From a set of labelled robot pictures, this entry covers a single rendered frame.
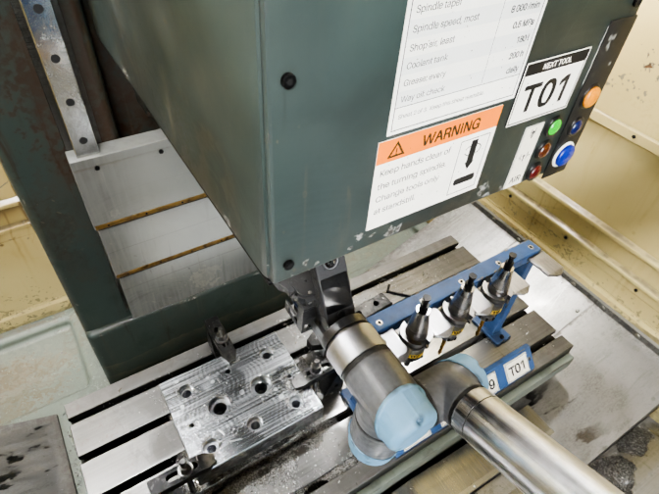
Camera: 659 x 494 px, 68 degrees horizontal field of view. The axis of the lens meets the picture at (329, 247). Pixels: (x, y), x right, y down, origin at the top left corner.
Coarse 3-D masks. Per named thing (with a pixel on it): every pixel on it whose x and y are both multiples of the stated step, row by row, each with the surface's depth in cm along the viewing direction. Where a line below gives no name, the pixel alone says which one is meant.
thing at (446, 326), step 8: (432, 312) 99; (440, 312) 99; (432, 320) 98; (440, 320) 98; (432, 328) 96; (440, 328) 96; (448, 328) 96; (432, 336) 95; (440, 336) 95; (448, 336) 95
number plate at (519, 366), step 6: (522, 354) 124; (516, 360) 123; (522, 360) 124; (504, 366) 122; (510, 366) 122; (516, 366) 123; (522, 366) 124; (528, 366) 125; (510, 372) 122; (516, 372) 123; (522, 372) 124; (510, 378) 122; (516, 378) 123
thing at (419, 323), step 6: (414, 312) 91; (420, 312) 89; (414, 318) 90; (420, 318) 89; (426, 318) 89; (408, 324) 93; (414, 324) 91; (420, 324) 90; (426, 324) 90; (408, 330) 93; (414, 330) 91; (420, 330) 91; (426, 330) 92; (408, 336) 93; (414, 336) 92; (420, 336) 92; (426, 336) 93
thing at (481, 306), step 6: (474, 294) 103; (480, 294) 103; (474, 300) 102; (480, 300) 102; (486, 300) 102; (474, 306) 101; (480, 306) 101; (486, 306) 101; (492, 306) 101; (480, 312) 100; (486, 312) 100
